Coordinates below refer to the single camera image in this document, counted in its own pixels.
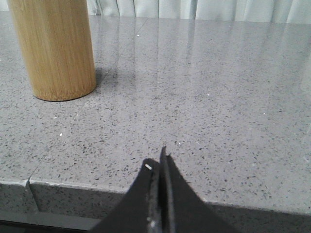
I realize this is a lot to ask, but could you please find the white curtain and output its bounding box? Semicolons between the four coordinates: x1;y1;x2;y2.
87;0;311;24

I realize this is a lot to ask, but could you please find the bamboo cylinder holder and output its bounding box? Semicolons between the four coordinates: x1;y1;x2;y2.
7;0;97;101

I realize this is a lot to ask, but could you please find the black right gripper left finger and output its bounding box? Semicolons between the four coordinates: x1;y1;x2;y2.
91;159;160;233

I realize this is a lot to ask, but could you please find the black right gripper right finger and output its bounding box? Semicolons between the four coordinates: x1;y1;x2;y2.
159;146;238;233

